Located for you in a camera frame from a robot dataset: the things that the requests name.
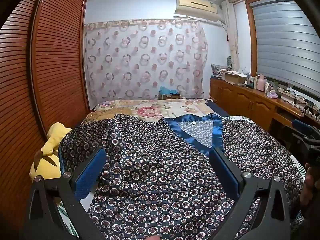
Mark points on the beige window curtain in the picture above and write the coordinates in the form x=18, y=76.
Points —
x=232, y=35

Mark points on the grey window blind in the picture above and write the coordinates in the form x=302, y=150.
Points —
x=285, y=42

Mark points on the wooden window frame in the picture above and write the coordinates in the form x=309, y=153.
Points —
x=251, y=42

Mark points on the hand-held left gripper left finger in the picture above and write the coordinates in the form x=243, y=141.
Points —
x=90, y=172

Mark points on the navy bed sheet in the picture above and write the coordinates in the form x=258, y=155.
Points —
x=217, y=107

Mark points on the yellow plush toy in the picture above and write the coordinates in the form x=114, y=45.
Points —
x=51, y=145

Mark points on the wall air conditioner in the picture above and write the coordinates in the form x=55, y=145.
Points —
x=197, y=6

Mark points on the pink bottle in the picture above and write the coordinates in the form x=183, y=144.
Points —
x=261, y=83

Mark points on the wooden louvered wardrobe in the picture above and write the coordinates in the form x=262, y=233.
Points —
x=50, y=67

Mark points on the navy patterned satin pajama top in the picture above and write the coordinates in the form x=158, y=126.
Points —
x=160, y=170

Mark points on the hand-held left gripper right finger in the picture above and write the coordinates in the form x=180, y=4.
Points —
x=223, y=172

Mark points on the floral cushion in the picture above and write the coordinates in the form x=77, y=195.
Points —
x=220, y=70

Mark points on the circle patterned sheer curtain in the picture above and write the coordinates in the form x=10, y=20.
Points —
x=145, y=60

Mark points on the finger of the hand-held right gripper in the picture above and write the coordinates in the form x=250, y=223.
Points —
x=303, y=128

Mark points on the purple tissue box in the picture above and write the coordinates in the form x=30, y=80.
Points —
x=272, y=95

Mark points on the beige pillow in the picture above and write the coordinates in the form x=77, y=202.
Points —
x=107, y=115

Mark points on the wooden sideboard cabinet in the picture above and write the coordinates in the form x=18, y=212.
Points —
x=250, y=102

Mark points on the person's right hand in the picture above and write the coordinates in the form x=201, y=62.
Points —
x=308, y=187

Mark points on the cardboard box with blue cloth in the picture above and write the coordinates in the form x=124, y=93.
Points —
x=170, y=93

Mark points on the open cardboard box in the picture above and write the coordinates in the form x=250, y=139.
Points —
x=233, y=78

